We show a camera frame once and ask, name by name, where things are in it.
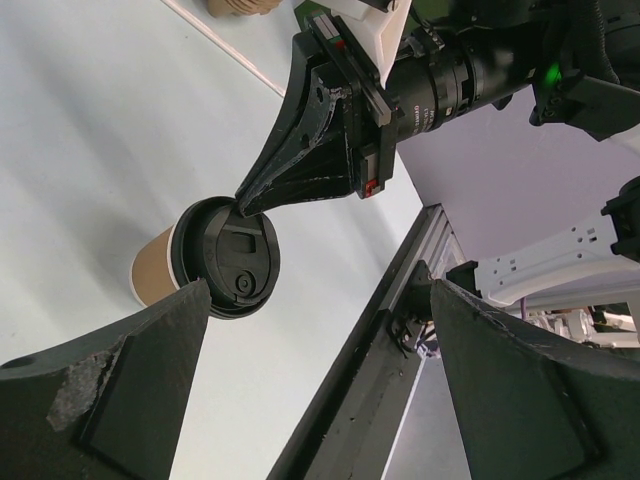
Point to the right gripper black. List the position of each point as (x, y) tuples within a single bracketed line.
[(337, 128)]

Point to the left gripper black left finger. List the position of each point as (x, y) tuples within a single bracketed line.
[(109, 404)]

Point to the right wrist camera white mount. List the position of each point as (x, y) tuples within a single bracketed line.
[(378, 31)]

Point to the single brown paper cup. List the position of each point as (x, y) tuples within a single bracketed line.
[(152, 275)]

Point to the stack of paper cups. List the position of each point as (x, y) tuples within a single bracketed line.
[(221, 8)]

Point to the black plastic cup lid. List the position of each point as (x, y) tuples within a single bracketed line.
[(238, 257)]

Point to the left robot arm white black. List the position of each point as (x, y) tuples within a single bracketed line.
[(605, 242)]

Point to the white wrapped straw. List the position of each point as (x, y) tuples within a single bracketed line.
[(225, 46)]

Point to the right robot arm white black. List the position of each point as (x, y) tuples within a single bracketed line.
[(581, 58)]

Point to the aluminium rail bottom right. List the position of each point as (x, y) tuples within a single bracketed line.
[(420, 254)]

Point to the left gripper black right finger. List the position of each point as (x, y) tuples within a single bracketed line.
[(531, 404)]

